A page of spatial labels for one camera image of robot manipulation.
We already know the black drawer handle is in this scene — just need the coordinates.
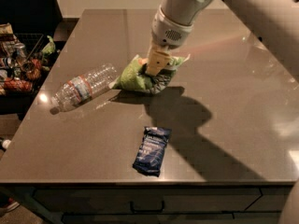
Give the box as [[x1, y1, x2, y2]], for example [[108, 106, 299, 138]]
[[130, 201, 165, 214]]

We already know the clear plastic water bottle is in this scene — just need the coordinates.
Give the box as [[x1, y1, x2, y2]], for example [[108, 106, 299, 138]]
[[51, 63, 117, 112]]

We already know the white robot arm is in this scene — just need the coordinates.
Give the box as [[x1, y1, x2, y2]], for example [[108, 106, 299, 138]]
[[146, 0, 299, 79]]

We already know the green jalapeno chip bag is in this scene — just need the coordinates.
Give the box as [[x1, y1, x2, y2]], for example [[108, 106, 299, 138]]
[[108, 55, 190, 94]]

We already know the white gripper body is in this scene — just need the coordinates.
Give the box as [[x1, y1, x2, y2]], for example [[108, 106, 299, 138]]
[[151, 7, 193, 49]]

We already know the dark blue snack bar wrapper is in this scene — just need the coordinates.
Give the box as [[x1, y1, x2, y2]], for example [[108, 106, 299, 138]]
[[133, 126, 172, 177]]

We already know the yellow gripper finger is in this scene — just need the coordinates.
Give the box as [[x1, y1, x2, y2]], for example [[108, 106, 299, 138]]
[[146, 43, 171, 77]]

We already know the black wire basket of snacks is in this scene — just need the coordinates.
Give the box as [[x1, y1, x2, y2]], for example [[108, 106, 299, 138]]
[[0, 23, 59, 96]]

